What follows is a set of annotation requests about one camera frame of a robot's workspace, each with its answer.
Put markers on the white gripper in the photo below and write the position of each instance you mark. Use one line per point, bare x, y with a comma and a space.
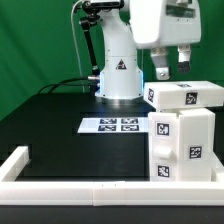
163, 23

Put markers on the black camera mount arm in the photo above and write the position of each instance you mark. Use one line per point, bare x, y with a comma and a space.
92, 8

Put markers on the white fiducial marker base plate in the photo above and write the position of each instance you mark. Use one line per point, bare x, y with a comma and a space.
114, 125

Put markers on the small white cabinet top box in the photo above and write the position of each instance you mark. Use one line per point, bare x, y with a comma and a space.
183, 94

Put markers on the white U-shaped boundary frame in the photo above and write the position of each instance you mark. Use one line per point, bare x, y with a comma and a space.
121, 193

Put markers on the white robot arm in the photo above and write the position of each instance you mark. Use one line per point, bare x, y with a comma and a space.
130, 25

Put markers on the white cabinet body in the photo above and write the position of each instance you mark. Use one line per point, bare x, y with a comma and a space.
195, 144

